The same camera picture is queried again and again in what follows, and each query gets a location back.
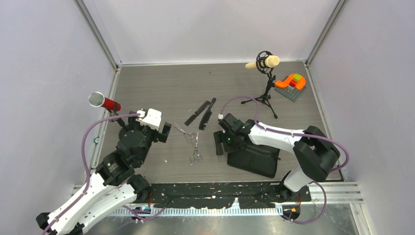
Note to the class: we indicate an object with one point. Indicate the beige microphone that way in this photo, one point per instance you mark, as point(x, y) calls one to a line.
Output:
point(268, 62)

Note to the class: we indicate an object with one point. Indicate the orange curved toy piece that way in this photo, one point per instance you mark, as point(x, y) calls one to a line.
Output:
point(286, 81)

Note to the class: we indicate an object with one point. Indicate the grey lego baseplate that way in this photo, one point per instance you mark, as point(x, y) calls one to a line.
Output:
point(291, 94)

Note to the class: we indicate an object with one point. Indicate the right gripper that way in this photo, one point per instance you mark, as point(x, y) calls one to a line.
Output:
point(219, 135)

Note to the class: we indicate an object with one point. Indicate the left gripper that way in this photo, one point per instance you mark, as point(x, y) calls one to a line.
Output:
point(162, 136)

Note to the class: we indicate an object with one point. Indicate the red lego brick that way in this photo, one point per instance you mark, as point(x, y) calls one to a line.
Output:
point(292, 83)

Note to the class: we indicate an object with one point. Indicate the black zip tool case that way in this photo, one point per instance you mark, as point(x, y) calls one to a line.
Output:
point(258, 159)

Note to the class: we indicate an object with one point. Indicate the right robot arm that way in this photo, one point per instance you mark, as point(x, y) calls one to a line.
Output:
point(315, 153)

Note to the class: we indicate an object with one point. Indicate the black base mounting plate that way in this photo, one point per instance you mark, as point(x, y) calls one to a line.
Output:
point(249, 195)

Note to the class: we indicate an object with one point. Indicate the silver scissors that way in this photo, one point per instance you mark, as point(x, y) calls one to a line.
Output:
point(196, 155)
point(189, 136)

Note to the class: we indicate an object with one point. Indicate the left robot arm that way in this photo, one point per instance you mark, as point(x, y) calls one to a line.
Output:
point(114, 182)

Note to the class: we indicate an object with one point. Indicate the red silver microphone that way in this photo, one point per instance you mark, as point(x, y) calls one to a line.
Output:
point(97, 99)

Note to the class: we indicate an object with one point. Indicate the green lego brick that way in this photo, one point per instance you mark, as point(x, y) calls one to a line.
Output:
point(297, 77)

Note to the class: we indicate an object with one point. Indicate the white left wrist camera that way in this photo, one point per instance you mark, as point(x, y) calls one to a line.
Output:
point(150, 118)

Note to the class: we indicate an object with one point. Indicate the black flat comb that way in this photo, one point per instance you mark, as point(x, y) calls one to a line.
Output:
point(196, 113)

